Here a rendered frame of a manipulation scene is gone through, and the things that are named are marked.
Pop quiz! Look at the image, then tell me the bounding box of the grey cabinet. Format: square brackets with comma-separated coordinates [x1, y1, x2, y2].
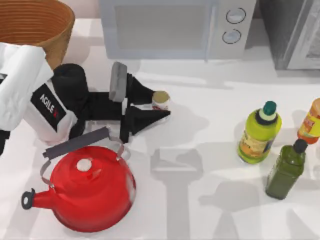
[258, 0, 320, 73]

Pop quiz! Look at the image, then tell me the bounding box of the dark green bottle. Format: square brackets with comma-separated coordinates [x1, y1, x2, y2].
[265, 138, 309, 201]

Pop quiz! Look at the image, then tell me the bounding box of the pale microwave oven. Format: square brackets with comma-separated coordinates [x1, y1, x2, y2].
[97, 0, 257, 63]

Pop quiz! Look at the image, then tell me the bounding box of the pale microwave door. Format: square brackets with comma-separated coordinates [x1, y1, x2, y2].
[98, 0, 213, 60]

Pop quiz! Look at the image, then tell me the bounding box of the orange bottle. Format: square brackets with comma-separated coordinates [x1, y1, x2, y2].
[296, 97, 320, 146]

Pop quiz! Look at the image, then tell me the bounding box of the pale grey rounded box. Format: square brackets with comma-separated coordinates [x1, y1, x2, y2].
[108, 61, 128, 103]

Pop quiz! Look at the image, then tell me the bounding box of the small white gold-lidded can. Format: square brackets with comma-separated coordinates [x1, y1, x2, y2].
[151, 90, 172, 111]

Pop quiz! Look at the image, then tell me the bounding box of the brown woven basket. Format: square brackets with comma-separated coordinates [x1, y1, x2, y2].
[0, 0, 76, 73]

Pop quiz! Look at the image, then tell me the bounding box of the pale microwave door handle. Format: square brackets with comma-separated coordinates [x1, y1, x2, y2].
[204, 0, 218, 63]

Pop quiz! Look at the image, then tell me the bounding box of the round microwave knob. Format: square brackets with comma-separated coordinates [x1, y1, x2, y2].
[225, 6, 247, 24]
[221, 28, 243, 46]

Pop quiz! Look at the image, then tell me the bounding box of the red kettle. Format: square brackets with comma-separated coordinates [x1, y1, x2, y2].
[21, 126, 137, 233]

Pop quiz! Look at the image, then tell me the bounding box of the yellow-green bottle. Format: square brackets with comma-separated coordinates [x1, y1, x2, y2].
[236, 100, 283, 165]

